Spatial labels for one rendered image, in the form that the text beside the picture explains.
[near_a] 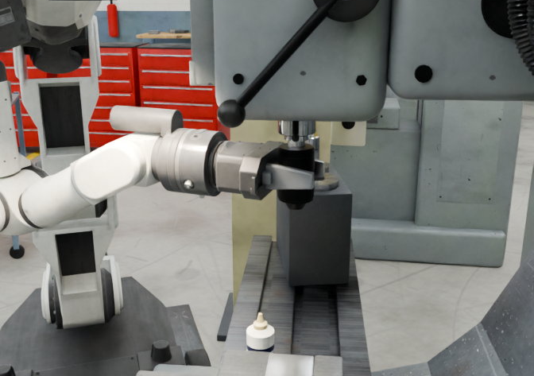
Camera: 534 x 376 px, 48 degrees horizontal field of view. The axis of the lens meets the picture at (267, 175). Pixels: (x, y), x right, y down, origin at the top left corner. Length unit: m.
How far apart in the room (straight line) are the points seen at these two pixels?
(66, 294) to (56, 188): 0.69
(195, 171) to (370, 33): 0.29
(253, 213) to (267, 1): 2.04
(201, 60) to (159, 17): 9.31
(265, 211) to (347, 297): 1.51
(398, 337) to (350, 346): 1.81
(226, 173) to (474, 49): 0.33
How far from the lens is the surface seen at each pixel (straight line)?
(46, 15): 1.08
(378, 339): 2.79
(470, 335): 1.07
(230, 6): 0.65
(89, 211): 1.43
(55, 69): 1.44
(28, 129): 6.05
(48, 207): 0.94
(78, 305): 1.62
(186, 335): 2.03
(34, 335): 1.80
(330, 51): 0.65
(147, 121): 0.83
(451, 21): 0.64
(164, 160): 0.80
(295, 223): 1.14
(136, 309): 1.84
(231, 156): 0.76
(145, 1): 10.11
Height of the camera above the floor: 1.45
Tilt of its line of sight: 17 degrees down
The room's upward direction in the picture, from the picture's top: straight up
